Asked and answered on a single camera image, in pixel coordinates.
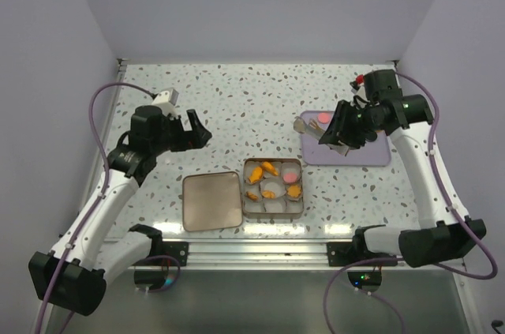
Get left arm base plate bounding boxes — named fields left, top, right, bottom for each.
left=146, top=241, right=189, bottom=267

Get metal tongs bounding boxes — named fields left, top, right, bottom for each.
left=293, top=116, right=350, bottom=156

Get aluminium rail frame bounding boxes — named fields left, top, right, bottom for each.
left=185, top=238, right=334, bottom=271

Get gold cookie tin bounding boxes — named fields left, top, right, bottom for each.
left=242, top=158, right=305, bottom=220

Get pink cookie on tray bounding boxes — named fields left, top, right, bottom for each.
left=317, top=112, right=331, bottom=124

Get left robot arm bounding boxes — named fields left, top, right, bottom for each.
left=28, top=104, right=212, bottom=316

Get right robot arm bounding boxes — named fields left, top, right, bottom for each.
left=318, top=69, right=486, bottom=268

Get gold tin lid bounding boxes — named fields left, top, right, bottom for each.
left=182, top=171, right=243, bottom=232

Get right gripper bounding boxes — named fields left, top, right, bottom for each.
left=320, top=99, right=384, bottom=150

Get lilac tray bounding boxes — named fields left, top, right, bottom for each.
left=299, top=111, right=391, bottom=167

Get orange fish cookie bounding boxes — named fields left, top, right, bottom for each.
left=261, top=161, right=279, bottom=176
left=247, top=167, right=264, bottom=185

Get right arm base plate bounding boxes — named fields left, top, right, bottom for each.
left=326, top=242, right=398, bottom=267

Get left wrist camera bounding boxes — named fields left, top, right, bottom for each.
left=151, top=88, right=179, bottom=116

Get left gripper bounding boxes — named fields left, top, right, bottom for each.
left=151, top=109, right=211, bottom=156

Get pink round cookie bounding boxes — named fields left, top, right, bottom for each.
left=282, top=172, right=298, bottom=184

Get small orange flower cookie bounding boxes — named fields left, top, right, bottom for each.
left=246, top=191, right=258, bottom=201

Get orange round cookie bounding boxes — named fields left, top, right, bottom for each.
left=261, top=190, right=276, bottom=199

